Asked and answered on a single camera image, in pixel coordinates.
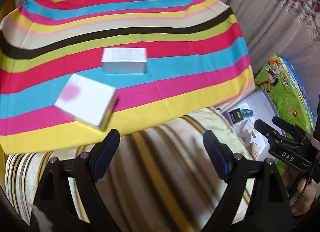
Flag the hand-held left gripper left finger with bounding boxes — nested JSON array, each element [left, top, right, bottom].
[[32, 129, 123, 232]]

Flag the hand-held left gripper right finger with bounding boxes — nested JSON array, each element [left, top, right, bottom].
[[201, 130, 293, 232]]

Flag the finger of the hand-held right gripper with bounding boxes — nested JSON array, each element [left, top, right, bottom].
[[254, 119, 285, 146], [272, 116, 308, 137]]

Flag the teal box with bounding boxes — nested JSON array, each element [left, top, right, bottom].
[[240, 108, 254, 119]]

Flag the purple storage box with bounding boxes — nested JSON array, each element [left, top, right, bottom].
[[221, 89, 287, 163]]

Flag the large white box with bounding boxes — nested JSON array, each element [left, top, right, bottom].
[[54, 73, 118, 133]]

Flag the white box with printed text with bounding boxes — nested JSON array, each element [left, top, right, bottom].
[[101, 47, 147, 74]]

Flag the person's right hand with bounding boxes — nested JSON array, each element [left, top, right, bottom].
[[282, 165, 320, 217]]

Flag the white fluffy cloth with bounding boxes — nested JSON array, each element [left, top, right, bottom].
[[31, 206, 55, 232]]

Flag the colourful striped cloth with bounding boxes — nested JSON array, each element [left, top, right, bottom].
[[0, 0, 255, 154]]

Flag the floral patterned curtain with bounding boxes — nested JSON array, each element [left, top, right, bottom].
[[272, 0, 320, 45]]

